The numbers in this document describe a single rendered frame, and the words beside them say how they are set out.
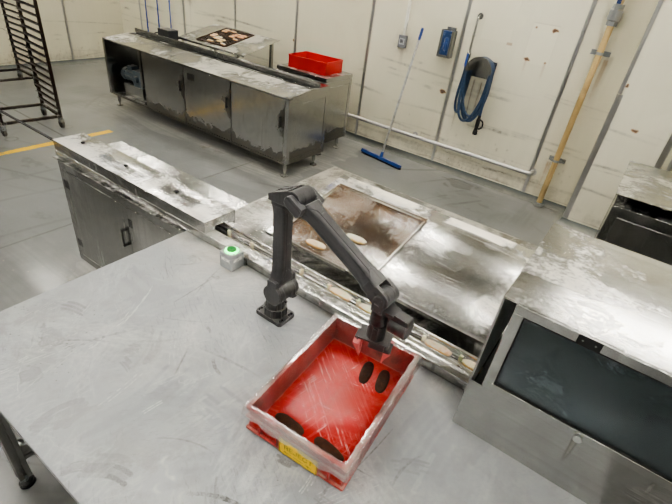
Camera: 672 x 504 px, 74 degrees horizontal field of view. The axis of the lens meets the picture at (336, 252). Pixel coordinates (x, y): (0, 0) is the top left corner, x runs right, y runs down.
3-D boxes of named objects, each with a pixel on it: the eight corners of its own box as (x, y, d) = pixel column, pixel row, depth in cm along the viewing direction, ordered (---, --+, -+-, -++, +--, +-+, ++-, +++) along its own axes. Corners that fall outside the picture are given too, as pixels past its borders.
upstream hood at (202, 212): (55, 151, 252) (51, 137, 248) (86, 144, 265) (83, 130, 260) (205, 237, 197) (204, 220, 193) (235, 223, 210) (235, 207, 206)
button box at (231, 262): (218, 271, 188) (217, 249, 182) (232, 264, 193) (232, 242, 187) (232, 280, 184) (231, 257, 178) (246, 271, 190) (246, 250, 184)
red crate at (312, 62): (287, 66, 498) (287, 53, 491) (305, 62, 524) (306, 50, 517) (325, 76, 478) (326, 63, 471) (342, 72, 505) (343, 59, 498)
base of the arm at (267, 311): (255, 312, 164) (279, 328, 159) (255, 295, 160) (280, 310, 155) (271, 301, 170) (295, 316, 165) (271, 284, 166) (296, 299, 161)
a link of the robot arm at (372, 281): (304, 193, 139) (280, 204, 132) (312, 181, 135) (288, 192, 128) (395, 299, 133) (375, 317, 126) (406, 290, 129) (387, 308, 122)
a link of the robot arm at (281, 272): (286, 173, 140) (263, 182, 133) (319, 187, 134) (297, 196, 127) (282, 287, 164) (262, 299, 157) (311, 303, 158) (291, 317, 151)
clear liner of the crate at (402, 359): (240, 428, 124) (239, 405, 118) (332, 331, 160) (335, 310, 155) (343, 498, 111) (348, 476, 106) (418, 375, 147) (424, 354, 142)
